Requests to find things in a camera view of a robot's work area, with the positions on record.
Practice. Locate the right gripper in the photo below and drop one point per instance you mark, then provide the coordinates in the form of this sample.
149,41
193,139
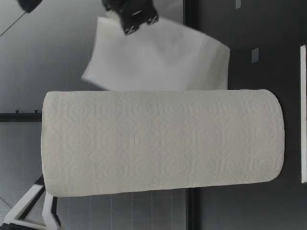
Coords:
134,12

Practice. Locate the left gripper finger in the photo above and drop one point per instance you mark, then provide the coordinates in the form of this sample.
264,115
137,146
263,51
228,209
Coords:
49,210

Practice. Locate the torn-off paper towel sheet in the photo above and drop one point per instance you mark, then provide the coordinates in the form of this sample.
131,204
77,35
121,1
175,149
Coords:
156,60

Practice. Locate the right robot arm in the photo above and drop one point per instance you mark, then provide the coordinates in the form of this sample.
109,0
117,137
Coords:
27,4

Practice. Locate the white paper towel roll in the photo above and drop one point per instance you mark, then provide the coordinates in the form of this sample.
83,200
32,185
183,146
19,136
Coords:
163,143

